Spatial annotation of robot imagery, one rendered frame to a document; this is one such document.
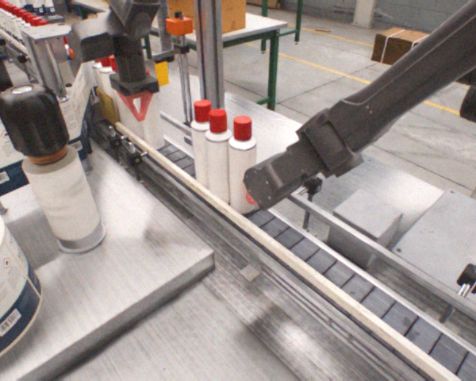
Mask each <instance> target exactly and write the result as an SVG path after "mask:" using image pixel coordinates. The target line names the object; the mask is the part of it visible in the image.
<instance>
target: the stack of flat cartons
mask: <svg viewBox="0 0 476 381"><path fill-rule="evenodd" d="M427 35H429V34H426V33H421V32H416V31H408V30H403V29H401V28H397V27H393V28H392V29H389V30H386V31H385V32H382V33H379V34H377V35H376V37H375V42H374V47H373V48H374V49H373V53H372V54H371V55H372V56H371V58H370V60H373V61H376V62H379V63H384V64H386V65H390V66H392V65H393V64H395V63H396V62H397V61H398V60H399V59H400V58H401V57H402V56H404V55H405V54H406V53H407V52H409V50H410V49H412V48H414V47H415V46H417V45H418V44H419V43H420V42H421V41H422V40H423V39H424V38H426V37H427Z"/></svg>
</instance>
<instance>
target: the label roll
mask: <svg viewBox="0 0 476 381"><path fill-rule="evenodd" d="M42 297H43V288H42V284H41V281H40V279H39V277H38V276H37V274H36V272H35V271H34V270H33V268H32V266H31V264H30V263H29V261H28V260H27V258H26V257H25V254H24V253H23V251H22V250H21V248H20V247H19V245H18V244H17V242H16V241H15V239H14V238H13V235H12V234H11V232H10V230H9V228H8V227H7V225H6V223H5V222H4V221H3V219H2V217H1V216H0V356H2V355H3V354H5V353H6V352H7V351H8V350H9V349H10V348H11V347H12V346H14V345H15V344H16V343H17V342H18V341H19V340H20V339H21V338H22V337H23V335H24V334H25V333H26V331H27V330H28V329H29V327H30V326H31V324H32V323H33V322H34V320H35V319H36V315H37V313H38V311H39V309H40V305H41V302H42Z"/></svg>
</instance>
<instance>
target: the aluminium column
mask: <svg viewBox="0 0 476 381"><path fill-rule="evenodd" d="M201 6H202V16H201V8H200V0H194V16H195V22H194V25H195V36H196V45H197V55H198V76H199V86H200V96H201V100H202V99H204V100H205V88H206V100H208V101H210V103H211V110H214V109H223V110H224V109H225V93H224V68H223V43H222V19H221V0H201ZM202 30H203V37H202ZM203 41H204V45H203V51H202V43H203ZM203 53H204V65H205V80H204V65H203Z"/></svg>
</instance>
